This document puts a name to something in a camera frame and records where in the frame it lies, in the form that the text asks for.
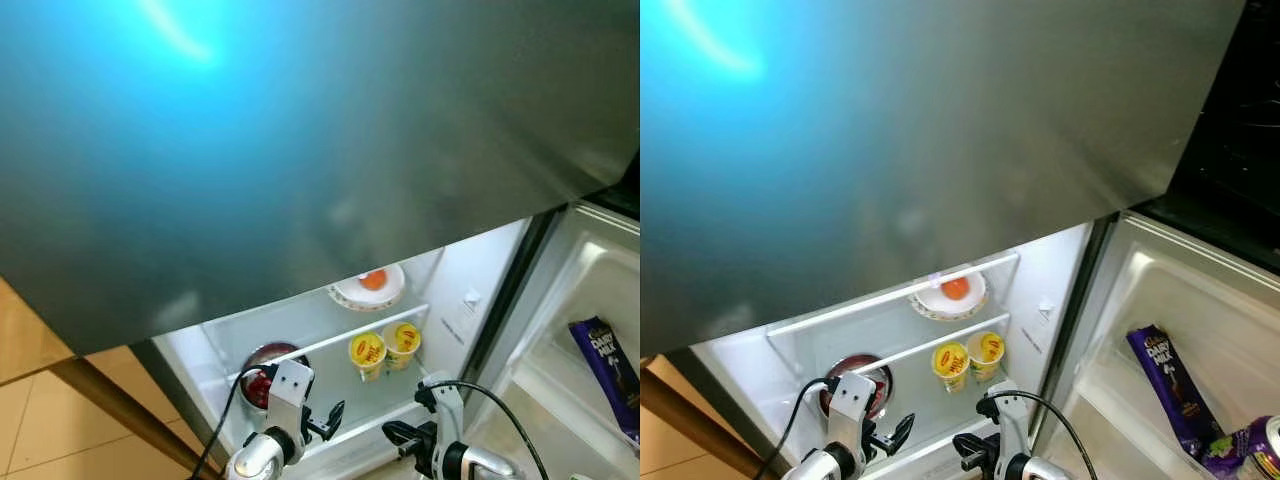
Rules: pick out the purple Dairy Milk chocolate bar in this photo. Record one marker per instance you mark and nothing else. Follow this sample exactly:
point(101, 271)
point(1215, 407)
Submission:
point(1165, 385)
point(605, 375)

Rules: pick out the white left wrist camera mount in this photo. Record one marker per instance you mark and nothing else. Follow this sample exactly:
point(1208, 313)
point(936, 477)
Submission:
point(852, 410)
point(288, 390)

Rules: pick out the purple grape drink can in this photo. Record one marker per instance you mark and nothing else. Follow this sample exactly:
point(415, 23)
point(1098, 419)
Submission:
point(1250, 450)

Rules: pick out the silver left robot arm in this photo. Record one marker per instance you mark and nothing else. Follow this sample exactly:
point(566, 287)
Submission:
point(255, 460)
point(820, 465)

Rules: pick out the wide white serving bowl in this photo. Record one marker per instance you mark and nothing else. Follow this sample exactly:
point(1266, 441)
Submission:
point(977, 302)
point(392, 296)

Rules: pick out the glass fridge shelf white rail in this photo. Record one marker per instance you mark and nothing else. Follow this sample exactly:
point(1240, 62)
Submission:
point(850, 305)
point(330, 342)
point(900, 361)

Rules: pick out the red round pot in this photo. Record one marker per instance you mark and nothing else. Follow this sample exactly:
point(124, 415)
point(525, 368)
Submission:
point(255, 375)
point(855, 364)

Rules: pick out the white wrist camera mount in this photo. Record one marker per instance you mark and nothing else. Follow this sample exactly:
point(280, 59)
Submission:
point(1010, 425)
point(445, 410)
point(852, 410)
point(288, 390)

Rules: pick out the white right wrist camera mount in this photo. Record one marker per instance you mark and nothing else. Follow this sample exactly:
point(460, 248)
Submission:
point(445, 410)
point(1010, 425)

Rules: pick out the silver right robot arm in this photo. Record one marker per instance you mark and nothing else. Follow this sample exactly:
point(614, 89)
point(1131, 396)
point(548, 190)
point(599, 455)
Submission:
point(485, 465)
point(1045, 470)

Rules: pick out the yellow snack cup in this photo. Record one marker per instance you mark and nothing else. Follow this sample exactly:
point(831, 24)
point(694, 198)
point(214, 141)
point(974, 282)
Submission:
point(950, 362)
point(404, 340)
point(986, 350)
point(367, 352)

